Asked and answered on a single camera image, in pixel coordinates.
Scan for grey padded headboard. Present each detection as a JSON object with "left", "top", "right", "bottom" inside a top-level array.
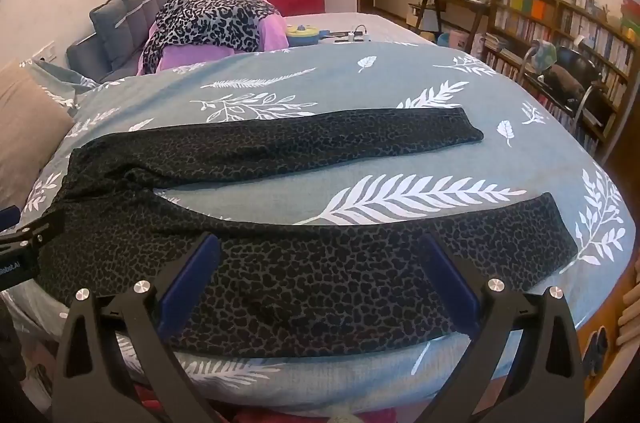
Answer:
[{"left": 66, "top": 0, "right": 193, "bottom": 84}]

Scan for beige pillow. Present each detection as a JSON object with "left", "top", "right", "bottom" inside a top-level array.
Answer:
[{"left": 0, "top": 60, "right": 76, "bottom": 208}]

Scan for teal cloth bag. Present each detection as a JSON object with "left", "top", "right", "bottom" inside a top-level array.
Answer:
[{"left": 530, "top": 40, "right": 559, "bottom": 74}]

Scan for pink waste bin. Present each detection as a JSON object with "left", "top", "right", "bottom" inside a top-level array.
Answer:
[{"left": 447, "top": 30, "right": 471, "bottom": 54}]

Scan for dark slipper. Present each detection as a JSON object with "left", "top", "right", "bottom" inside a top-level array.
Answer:
[{"left": 582, "top": 328, "right": 611, "bottom": 376}]

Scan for wooden rod rack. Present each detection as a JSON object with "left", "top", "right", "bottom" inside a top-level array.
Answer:
[{"left": 614, "top": 253, "right": 640, "bottom": 349}]

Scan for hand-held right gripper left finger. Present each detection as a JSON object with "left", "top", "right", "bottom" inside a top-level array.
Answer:
[{"left": 50, "top": 232, "right": 223, "bottom": 423}]

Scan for yellow round toy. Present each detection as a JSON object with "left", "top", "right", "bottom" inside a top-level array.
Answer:
[{"left": 285, "top": 24, "right": 326, "bottom": 48}]

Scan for black metal frame chair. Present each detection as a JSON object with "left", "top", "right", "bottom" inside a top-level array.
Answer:
[{"left": 517, "top": 45, "right": 618, "bottom": 134}]

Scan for blue leaf print bedsheet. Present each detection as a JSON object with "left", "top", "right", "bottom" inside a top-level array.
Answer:
[{"left": 10, "top": 40, "right": 636, "bottom": 409}]

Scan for dark leopard print pants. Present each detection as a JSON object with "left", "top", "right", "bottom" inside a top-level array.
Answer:
[{"left": 37, "top": 105, "right": 578, "bottom": 359}]

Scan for purple cloth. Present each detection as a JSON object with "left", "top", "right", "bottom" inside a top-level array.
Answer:
[{"left": 150, "top": 0, "right": 293, "bottom": 76}]

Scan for wooden bookshelf with books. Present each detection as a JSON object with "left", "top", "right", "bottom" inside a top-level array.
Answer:
[{"left": 482, "top": 0, "right": 640, "bottom": 156}]

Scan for grey leopard print blanket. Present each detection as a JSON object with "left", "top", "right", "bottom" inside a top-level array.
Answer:
[{"left": 141, "top": 0, "right": 281, "bottom": 74}]

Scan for white power strip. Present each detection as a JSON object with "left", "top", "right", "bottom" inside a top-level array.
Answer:
[{"left": 332, "top": 25, "right": 373, "bottom": 44}]

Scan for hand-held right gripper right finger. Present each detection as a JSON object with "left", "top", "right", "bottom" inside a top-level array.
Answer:
[{"left": 420, "top": 234, "right": 586, "bottom": 423}]

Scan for dark wooden desk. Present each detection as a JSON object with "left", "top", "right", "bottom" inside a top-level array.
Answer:
[{"left": 407, "top": 0, "right": 493, "bottom": 48}]

